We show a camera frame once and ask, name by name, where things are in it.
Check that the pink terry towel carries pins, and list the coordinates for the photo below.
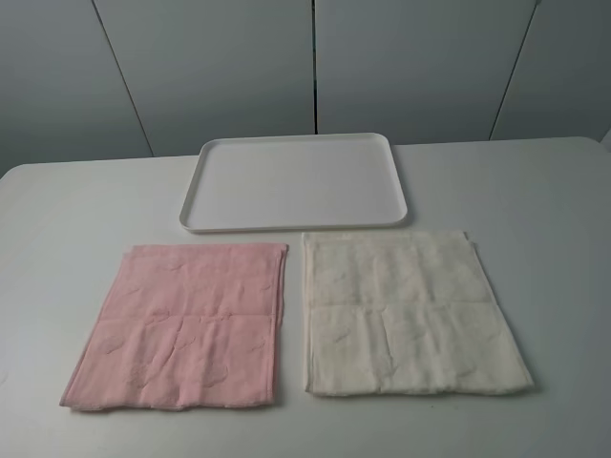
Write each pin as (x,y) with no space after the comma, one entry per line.
(183,326)

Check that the white rectangular plastic tray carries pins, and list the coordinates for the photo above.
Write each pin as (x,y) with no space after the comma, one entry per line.
(295,182)

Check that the cream white terry towel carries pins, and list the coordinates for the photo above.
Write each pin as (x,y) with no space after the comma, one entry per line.
(403,312)

